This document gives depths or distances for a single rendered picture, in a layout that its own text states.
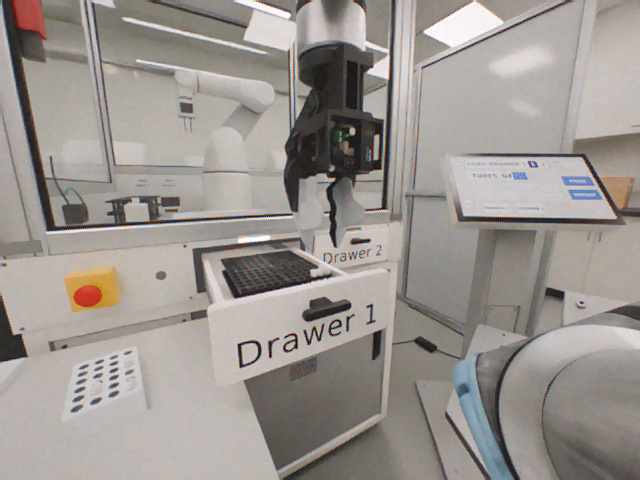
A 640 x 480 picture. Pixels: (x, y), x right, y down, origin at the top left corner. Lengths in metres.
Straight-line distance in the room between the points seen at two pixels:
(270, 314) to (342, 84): 0.28
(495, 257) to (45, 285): 1.27
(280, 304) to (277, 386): 0.59
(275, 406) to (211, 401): 0.53
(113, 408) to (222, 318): 0.20
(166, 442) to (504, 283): 1.10
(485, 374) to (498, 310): 0.98
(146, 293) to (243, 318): 0.37
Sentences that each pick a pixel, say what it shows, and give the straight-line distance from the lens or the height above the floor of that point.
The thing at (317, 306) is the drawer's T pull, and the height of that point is 0.91.
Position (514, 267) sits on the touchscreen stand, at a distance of 1.17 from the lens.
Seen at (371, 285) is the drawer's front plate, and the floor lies 0.91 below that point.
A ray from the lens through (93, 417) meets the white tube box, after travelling 0.47.
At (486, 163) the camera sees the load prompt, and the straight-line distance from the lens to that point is 1.12.
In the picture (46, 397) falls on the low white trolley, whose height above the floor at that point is 0.76.
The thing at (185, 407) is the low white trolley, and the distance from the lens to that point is 0.46.
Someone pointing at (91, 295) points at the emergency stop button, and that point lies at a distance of 0.61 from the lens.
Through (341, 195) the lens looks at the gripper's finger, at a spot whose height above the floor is 1.06.
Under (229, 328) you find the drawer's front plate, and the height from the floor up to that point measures 0.90.
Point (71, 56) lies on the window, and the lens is 0.70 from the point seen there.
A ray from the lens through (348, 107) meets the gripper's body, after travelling 0.28.
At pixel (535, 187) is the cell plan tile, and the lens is 1.13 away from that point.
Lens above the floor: 1.07
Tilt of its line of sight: 12 degrees down
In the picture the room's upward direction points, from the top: straight up
